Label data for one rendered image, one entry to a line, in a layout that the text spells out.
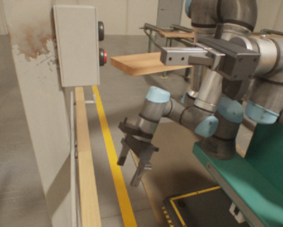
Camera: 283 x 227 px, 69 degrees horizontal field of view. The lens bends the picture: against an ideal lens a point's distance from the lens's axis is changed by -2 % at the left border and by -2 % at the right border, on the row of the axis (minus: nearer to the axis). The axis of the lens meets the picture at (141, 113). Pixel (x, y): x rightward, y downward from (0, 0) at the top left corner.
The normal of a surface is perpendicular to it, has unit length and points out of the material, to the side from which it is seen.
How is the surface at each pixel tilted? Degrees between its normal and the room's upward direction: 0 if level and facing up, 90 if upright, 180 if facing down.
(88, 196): 0
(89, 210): 0
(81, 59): 90
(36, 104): 90
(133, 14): 91
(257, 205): 0
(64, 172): 90
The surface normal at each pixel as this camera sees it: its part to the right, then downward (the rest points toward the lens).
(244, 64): 0.28, 0.51
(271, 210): 0.06, -0.88
